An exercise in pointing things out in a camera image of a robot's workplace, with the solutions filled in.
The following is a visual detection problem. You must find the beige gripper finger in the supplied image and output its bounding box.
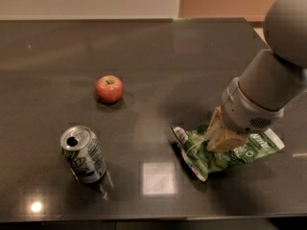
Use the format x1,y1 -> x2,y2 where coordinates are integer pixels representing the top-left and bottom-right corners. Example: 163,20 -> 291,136
205,127 -> 248,152
204,106 -> 224,142

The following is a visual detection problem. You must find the green jalapeno chip bag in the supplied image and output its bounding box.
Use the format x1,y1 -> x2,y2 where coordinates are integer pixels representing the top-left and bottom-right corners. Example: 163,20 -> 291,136
170,123 -> 285,182

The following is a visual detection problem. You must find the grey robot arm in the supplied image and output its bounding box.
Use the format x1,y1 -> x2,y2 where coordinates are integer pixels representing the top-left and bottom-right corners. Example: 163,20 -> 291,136
204,0 -> 307,152

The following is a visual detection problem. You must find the green 7up can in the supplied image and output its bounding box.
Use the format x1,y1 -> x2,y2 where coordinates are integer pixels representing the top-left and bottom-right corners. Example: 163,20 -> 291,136
60,126 -> 106,184

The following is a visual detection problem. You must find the red apple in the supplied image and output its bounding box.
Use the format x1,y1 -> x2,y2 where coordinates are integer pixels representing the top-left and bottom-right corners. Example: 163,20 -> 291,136
95,75 -> 124,104

